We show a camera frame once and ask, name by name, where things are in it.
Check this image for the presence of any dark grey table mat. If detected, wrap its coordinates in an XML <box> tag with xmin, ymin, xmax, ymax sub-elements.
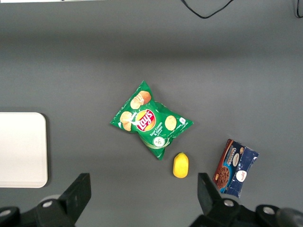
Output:
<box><xmin>0</xmin><ymin>0</ymin><xmax>303</xmax><ymax>227</ymax></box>

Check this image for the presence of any black looped table cable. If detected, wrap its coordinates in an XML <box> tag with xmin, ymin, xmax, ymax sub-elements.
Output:
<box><xmin>181</xmin><ymin>0</ymin><xmax>235</xmax><ymax>19</ymax></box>

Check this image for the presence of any pale pink rectangular tray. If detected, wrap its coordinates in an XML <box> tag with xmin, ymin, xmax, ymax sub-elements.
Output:
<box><xmin>0</xmin><ymin>112</ymin><xmax>49</xmax><ymax>189</ymax></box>

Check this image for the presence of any green Lay's chips bag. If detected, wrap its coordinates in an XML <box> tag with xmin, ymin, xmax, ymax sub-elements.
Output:
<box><xmin>109</xmin><ymin>80</ymin><xmax>195</xmax><ymax>161</ymax></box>

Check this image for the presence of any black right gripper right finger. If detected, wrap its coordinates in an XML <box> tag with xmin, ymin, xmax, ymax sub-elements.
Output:
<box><xmin>190</xmin><ymin>172</ymin><xmax>258</xmax><ymax>227</ymax></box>

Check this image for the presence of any blue chocolate cookie box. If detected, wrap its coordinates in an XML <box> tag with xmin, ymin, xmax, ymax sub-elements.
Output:
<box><xmin>213</xmin><ymin>139</ymin><xmax>259</xmax><ymax>199</ymax></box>

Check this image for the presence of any yellow lemon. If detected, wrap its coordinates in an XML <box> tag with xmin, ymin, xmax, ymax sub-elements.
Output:
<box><xmin>172</xmin><ymin>152</ymin><xmax>190</xmax><ymax>178</ymax></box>

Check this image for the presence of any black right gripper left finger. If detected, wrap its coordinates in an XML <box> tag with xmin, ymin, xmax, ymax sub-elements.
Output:
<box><xmin>35</xmin><ymin>172</ymin><xmax>92</xmax><ymax>227</ymax></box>

